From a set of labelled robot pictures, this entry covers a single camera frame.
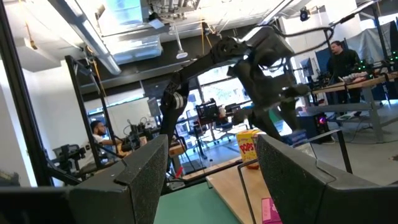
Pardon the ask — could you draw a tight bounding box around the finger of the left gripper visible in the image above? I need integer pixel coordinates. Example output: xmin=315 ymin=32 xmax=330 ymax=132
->
xmin=250 ymin=108 xmax=280 ymax=141
xmin=279 ymin=99 xmax=300 ymax=131

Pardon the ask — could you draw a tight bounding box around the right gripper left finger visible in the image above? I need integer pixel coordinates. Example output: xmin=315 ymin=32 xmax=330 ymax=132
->
xmin=0 ymin=135 xmax=169 ymax=224

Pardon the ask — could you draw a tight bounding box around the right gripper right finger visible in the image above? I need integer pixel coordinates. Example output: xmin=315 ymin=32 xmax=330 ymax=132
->
xmin=257 ymin=134 xmax=398 ymax=224

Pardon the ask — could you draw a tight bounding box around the blue Frosted Flakes cereal box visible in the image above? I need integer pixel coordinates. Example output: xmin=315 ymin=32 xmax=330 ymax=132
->
xmin=281 ymin=129 xmax=309 ymax=147

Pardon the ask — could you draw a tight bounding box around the yellow Corn Pops cereal box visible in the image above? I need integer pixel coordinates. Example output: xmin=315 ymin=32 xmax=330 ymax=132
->
xmin=235 ymin=129 xmax=266 ymax=170

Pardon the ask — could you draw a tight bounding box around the pink cereal box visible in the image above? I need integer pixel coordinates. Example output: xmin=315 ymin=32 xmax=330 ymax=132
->
xmin=261 ymin=197 xmax=283 ymax=224

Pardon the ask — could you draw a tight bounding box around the black computer tower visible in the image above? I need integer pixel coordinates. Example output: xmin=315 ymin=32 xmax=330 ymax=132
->
xmin=297 ymin=112 xmax=332 ymax=144

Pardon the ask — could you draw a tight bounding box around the black office chair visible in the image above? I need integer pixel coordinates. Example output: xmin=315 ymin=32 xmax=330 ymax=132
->
xmin=214 ymin=119 xmax=237 ymax=141

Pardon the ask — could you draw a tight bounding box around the black computer monitor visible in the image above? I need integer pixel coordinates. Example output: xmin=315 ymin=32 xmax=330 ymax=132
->
xmin=195 ymin=98 xmax=220 ymax=126

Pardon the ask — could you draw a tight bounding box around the blue partition panel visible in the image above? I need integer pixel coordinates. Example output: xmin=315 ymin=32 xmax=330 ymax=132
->
xmin=314 ymin=47 xmax=333 ymax=75

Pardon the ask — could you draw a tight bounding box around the person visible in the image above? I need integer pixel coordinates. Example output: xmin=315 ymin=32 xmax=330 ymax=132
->
xmin=79 ymin=120 xmax=125 ymax=169
xmin=325 ymin=40 xmax=363 ymax=105

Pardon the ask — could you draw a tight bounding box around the wooden workbench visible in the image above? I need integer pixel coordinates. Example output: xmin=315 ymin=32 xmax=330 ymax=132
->
xmin=306 ymin=72 xmax=398 ymax=143

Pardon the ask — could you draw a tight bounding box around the black ceiling spotlight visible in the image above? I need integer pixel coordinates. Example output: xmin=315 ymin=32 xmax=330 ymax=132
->
xmin=299 ymin=6 xmax=312 ymax=22

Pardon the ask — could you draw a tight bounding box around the white pendant lamp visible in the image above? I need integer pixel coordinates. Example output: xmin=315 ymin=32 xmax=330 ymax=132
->
xmin=172 ymin=24 xmax=189 ymax=60

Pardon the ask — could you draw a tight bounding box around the white board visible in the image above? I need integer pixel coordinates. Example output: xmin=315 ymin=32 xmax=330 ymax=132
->
xmin=107 ymin=98 xmax=152 ymax=138

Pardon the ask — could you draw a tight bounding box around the green table mat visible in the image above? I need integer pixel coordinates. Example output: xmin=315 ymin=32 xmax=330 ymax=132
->
xmin=154 ymin=182 xmax=242 ymax=224

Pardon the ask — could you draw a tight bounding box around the grey tarp curtain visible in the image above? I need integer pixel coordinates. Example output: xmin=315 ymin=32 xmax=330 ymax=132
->
xmin=346 ymin=23 xmax=393 ymax=62

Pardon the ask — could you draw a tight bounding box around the wooden shelf with black frame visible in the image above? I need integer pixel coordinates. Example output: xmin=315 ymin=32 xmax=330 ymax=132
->
xmin=206 ymin=128 xmax=354 ymax=224

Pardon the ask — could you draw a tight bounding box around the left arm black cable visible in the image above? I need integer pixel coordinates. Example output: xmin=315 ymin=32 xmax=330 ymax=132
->
xmin=272 ymin=26 xmax=336 ymax=58

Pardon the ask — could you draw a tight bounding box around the black metal frame stand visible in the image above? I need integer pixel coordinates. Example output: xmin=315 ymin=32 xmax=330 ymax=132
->
xmin=64 ymin=55 xmax=110 ymax=170

